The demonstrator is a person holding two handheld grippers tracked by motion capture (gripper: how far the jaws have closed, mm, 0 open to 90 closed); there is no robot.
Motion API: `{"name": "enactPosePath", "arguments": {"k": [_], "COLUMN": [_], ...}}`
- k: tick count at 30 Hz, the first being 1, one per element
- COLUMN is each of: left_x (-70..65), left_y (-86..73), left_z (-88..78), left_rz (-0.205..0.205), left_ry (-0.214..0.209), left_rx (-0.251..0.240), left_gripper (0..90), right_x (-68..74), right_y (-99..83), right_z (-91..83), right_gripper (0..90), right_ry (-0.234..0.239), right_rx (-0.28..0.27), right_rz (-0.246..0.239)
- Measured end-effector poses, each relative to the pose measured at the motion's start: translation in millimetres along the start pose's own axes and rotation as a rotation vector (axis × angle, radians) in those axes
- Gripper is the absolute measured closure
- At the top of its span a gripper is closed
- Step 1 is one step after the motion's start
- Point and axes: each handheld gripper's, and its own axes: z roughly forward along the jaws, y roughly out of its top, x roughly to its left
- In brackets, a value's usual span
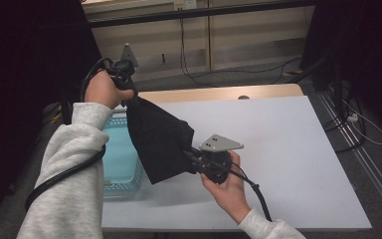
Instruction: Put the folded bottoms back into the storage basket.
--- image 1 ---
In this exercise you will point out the person's right hand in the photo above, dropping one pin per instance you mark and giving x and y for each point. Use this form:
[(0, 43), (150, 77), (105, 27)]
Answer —
[(229, 195)]

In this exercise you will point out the beige wooden cabinet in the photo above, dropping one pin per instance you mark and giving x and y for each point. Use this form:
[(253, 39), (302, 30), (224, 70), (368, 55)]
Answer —
[(245, 40)]

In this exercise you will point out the metal floor rail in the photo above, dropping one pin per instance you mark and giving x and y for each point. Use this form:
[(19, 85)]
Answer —
[(371, 172)]

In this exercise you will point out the person's left hand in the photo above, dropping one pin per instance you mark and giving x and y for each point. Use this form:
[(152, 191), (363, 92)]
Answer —
[(101, 89)]

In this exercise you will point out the white wall socket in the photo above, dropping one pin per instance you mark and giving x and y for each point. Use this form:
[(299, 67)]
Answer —
[(185, 4)]

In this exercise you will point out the black shorts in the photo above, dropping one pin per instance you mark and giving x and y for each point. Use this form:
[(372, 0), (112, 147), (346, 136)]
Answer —
[(159, 142)]

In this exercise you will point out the blue perforated plastic basket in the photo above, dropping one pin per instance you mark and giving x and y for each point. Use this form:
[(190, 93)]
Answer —
[(119, 159)]

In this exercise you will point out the wooden table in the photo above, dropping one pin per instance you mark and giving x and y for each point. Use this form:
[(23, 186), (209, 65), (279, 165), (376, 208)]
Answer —
[(212, 93)]

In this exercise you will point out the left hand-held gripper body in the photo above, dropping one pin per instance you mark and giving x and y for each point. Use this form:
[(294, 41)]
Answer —
[(124, 73)]

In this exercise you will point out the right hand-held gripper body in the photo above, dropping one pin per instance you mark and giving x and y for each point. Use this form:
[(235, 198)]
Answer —
[(217, 162)]

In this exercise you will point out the black curtain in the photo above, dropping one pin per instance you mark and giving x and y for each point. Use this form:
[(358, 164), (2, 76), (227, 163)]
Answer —
[(361, 49)]

